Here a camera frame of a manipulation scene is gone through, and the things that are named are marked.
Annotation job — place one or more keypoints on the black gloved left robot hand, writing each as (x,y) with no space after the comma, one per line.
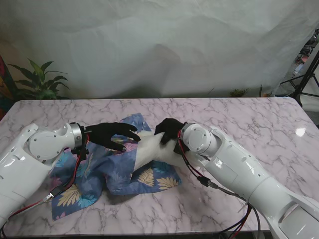
(107,135)

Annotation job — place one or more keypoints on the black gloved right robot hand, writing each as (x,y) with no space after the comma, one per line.
(169,129)

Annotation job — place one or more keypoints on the white pillow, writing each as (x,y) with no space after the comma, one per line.
(152,152)

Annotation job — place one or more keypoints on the blue floral pillowcase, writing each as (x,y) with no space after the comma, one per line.
(82,179)

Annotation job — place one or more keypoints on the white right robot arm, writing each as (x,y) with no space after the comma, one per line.
(236,169)

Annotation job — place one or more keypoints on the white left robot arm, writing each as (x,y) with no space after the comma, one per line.
(25,161)

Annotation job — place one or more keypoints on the small green bushy plant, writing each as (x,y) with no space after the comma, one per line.
(238,92)

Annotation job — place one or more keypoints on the white backdrop cloth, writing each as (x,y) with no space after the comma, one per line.
(159,44)

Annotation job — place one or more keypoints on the large green leafy plant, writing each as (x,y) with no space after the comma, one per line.
(40,82)

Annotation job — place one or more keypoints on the colourful painted panel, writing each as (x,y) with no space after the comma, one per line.
(5,84)

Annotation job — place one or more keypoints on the black tripod stand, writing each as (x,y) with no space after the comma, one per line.
(307,79)

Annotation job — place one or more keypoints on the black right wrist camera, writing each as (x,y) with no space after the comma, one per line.
(178,149)

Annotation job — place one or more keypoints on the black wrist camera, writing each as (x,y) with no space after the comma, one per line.
(79,151)
(178,149)

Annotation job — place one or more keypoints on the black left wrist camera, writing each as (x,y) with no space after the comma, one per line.
(79,151)

